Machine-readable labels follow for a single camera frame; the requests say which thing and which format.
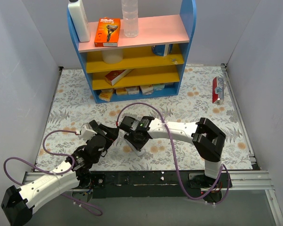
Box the white remote control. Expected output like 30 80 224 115
131 146 145 156

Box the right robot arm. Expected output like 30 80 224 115
118 116 226 187

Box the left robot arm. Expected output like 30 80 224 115
1 120 119 226

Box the yellow Kamenoko sponge pack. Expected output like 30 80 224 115
99 92 113 102

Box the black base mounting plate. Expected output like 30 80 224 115
84 170 232 200

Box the white sponge pack tilted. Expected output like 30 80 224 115
139 85 154 95

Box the mint green sponge pack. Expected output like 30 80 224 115
153 83 165 91

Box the red and white long box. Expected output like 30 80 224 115
105 69 132 86

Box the blue wooden shelf unit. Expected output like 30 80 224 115
67 0 197 103

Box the blue and white can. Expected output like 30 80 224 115
151 44 173 57

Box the orange Gillette razor box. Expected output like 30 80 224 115
94 17 121 47

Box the clear plastic water bottle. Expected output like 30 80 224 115
121 0 139 38

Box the white plastic bottle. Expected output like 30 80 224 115
68 0 91 42

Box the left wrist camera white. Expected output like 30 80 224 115
75 123 97 140

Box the aluminium rail frame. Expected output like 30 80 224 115
29 65 283 226

